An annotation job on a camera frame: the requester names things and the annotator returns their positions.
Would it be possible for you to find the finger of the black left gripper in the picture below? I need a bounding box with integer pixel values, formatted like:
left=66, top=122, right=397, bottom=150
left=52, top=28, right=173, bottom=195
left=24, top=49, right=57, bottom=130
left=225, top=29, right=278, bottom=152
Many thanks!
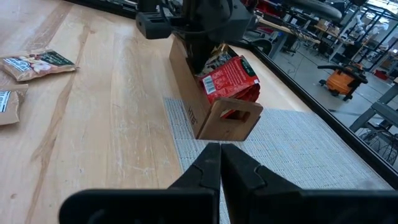
left=192, top=39, right=215, bottom=75
left=185, top=39, right=195, bottom=71

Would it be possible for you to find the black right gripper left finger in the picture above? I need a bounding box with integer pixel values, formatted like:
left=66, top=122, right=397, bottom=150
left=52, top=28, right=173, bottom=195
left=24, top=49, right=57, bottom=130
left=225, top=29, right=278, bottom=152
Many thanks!
left=168, top=143, right=221, bottom=224

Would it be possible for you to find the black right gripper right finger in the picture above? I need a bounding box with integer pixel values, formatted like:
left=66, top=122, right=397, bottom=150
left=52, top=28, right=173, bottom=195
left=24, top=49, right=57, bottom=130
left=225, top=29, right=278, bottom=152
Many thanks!
left=221, top=143, right=302, bottom=224

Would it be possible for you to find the wooden tea organizer box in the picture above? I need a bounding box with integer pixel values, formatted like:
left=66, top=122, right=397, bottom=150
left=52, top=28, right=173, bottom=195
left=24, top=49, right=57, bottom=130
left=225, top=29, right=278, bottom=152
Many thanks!
left=169, top=35, right=264, bottom=142

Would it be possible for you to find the beige tea packet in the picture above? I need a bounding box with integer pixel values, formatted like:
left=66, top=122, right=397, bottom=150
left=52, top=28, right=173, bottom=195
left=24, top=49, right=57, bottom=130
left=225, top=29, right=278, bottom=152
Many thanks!
left=0, top=83, right=29, bottom=127
left=0, top=49, right=78, bottom=83

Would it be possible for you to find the grey woven placemat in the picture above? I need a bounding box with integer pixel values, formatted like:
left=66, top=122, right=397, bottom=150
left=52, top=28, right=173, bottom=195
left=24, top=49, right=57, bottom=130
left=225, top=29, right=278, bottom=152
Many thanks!
left=163, top=98, right=394, bottom=224

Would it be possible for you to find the wooden workbench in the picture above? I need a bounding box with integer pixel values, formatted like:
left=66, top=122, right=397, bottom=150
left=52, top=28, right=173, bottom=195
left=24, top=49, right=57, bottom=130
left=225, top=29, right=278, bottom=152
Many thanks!
left=257, top=17, right=321, bottom=60

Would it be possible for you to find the orange shop vacuum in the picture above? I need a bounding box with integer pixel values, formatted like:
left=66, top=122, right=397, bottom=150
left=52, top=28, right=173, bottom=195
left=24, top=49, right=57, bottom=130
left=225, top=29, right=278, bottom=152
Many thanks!
left=317, top=63, right=369, bottom=102

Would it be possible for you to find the black floor fan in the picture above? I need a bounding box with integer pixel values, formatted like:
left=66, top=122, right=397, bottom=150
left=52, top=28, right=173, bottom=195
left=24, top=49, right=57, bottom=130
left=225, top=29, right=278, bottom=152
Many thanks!
left=357, top=127, right=398, bottom=167

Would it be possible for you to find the grey metal desk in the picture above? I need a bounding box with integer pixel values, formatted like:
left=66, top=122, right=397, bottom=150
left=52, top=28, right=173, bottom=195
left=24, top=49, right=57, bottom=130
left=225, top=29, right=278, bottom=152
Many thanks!
left=348, top=77, right=398, bottom=134

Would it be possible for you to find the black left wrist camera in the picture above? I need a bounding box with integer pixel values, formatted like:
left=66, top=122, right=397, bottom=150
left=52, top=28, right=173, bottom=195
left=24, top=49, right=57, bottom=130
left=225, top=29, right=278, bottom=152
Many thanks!
left=135, top=11, right=173, bottom=40

